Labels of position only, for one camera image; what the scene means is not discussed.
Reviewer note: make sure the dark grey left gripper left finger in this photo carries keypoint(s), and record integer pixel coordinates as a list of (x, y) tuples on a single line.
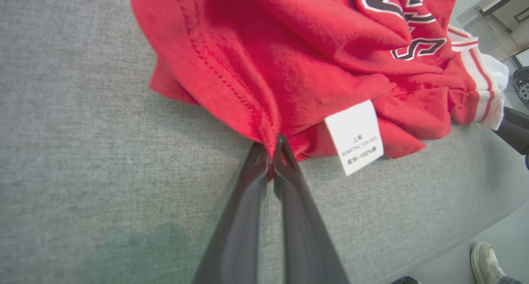
[(244, 218)]

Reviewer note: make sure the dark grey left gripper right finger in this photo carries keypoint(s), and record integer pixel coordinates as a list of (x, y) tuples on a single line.
[(299, 226)]

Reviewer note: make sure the grey fabric sofa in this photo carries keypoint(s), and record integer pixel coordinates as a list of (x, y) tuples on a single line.
[(82, 151)]

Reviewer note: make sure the black toothed wheel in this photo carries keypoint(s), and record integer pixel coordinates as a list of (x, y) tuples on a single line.
[(523, 83)]

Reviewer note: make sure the red basketball jersey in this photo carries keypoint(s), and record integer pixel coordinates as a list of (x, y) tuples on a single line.
[(289, 69)]

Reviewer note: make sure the white shoe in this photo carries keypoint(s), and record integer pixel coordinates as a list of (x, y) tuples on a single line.
[(485, 263)]

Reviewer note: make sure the white furniture with black trim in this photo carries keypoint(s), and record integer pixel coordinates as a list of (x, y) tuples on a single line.
[(502, 23)]

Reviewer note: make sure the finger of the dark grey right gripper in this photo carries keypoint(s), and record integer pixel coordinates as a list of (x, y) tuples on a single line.
[(516, 138), (518, 119)]

